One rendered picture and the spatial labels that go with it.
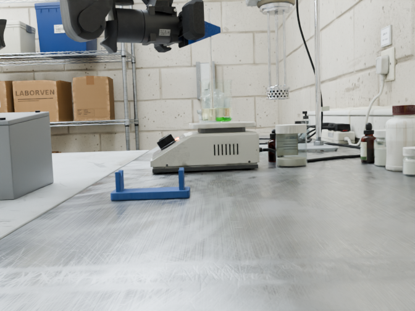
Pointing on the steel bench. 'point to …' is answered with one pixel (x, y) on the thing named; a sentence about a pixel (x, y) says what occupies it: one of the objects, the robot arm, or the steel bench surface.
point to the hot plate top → (222, 125)
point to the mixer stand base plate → (314, 147)
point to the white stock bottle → (399, 135)
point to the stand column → (317, 73)
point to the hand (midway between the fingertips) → (202, 29)
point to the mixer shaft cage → (276, 92)
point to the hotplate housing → (210, 151)
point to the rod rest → (149, 193)
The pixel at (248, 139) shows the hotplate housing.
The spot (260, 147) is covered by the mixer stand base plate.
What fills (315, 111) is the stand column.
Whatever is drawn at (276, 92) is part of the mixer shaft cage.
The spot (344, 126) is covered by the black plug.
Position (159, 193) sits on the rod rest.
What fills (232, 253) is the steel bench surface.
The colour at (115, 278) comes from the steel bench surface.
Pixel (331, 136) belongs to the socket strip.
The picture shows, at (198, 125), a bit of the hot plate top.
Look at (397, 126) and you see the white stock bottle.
